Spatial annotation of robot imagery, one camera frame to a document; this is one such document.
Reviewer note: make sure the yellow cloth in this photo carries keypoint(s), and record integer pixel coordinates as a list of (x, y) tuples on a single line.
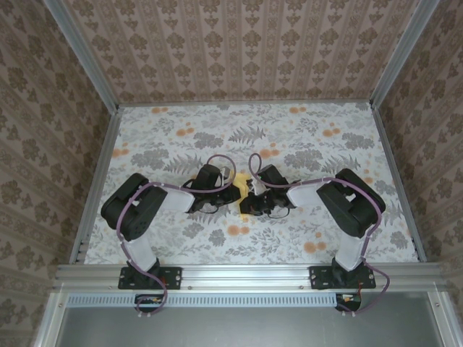
[(241, 178)]

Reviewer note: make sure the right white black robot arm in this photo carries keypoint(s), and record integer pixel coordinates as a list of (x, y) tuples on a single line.
[(304, 193)]

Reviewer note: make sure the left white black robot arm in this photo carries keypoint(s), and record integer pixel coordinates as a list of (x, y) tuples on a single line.
[(179, 199)]

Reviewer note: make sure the floral patterned tablecloth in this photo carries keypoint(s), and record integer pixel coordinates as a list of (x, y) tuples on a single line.
[(289, 231)]

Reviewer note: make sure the grey metal panel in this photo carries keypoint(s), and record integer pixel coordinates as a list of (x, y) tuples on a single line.
[(235, 325)]

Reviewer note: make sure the small black controller board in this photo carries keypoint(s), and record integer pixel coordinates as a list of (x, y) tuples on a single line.
[(148, 300), (349, 301)]

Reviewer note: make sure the long aluminium frame rail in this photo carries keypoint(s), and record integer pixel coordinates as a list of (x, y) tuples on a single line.
[(246, 276)]

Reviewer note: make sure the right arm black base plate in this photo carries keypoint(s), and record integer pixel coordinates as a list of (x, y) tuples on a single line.
[(320, 278)]

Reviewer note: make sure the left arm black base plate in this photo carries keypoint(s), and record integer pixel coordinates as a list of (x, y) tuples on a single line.
[(173, 278)]

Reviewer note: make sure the aluminium side rail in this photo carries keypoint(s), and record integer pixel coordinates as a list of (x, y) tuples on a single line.
[(399, 180), (96, 180)]

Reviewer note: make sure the aluminium frame post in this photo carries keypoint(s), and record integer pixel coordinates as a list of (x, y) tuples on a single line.
[(85, 54), (398, 54)]

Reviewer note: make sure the short aluminium rail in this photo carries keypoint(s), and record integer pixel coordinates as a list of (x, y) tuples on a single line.
[(48, 321), (443, 318)]

